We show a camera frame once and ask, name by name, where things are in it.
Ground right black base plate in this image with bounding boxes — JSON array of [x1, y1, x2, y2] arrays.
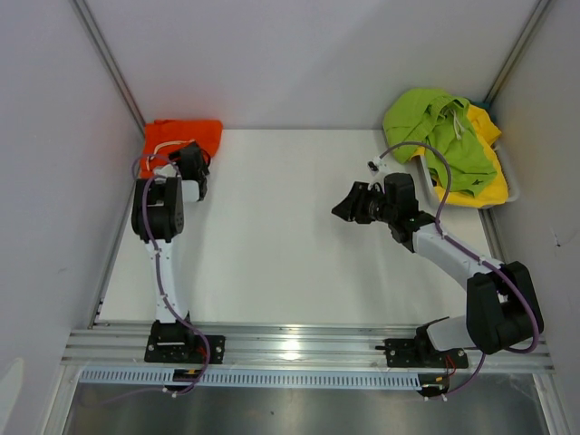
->
[[374, 338, 469, 369]]

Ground yellow shorts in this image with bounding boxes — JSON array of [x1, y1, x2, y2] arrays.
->
[[410, 103, 508, 210]]

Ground aluminium front rail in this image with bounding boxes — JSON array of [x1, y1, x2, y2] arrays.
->
[[61, 322, 556, 375]]

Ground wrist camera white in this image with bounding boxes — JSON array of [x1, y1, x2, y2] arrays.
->
[[153, 164, 179, 178], [367, 156, 388, 176]]

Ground left aluminium corner post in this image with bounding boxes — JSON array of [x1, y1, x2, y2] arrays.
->
[[69, 0, 146, 138]]

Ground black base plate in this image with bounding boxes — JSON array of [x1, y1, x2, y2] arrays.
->
[[374, 338, 469, 369], [144, 321, 226, 364]]

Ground white slotted cable duct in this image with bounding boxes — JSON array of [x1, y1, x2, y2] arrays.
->
[[79, 366, 421, 391]]

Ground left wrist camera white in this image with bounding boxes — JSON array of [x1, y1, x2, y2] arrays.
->
[[153, 164, 179, 178]]

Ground white plastic basket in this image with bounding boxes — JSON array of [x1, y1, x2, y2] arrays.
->
[[413, 141, 520, 209]]

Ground green shorts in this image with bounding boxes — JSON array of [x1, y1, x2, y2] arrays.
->
[[382, 88, 498, 197]]

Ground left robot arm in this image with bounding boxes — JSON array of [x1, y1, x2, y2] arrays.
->
[[130, 140, 211, 324]]

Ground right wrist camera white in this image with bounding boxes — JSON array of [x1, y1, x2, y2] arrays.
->
[[367, 156, 388, 176]]

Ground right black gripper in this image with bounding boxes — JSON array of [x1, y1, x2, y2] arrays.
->
[[332, 181, 397, 225]]

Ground right aluminium corner post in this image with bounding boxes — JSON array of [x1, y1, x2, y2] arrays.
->
[[483, 0, 556, 107]]

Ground teal cloth in basket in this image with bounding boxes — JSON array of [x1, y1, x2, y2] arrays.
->
[[469, 100, 491, 112]]

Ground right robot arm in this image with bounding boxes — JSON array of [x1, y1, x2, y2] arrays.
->
[[332, 173, 544, 366]]

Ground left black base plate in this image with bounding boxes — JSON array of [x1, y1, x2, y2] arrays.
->
[[144, 321, 226, 364]]

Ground aluminium corner post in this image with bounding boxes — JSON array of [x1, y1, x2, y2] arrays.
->
[[69, 0, 146, 138], [483, 0, 556, 107]]

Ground orange shorts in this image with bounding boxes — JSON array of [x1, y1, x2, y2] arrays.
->
[[140, 120, 223, 178]]

